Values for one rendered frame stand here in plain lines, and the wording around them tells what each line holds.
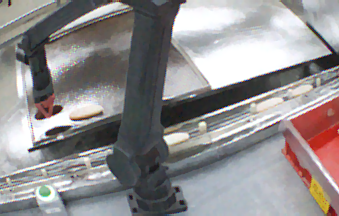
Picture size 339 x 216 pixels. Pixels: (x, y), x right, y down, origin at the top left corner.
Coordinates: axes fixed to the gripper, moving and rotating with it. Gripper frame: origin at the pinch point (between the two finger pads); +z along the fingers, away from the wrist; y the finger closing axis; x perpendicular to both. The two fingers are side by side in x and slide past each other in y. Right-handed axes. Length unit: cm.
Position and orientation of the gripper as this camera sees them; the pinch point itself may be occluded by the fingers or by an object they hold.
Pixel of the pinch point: (47, 110)
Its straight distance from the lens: 125.0
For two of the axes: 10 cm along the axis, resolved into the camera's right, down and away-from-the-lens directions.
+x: 9.5, -2.6, 1.7
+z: 0.9, 7.6, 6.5
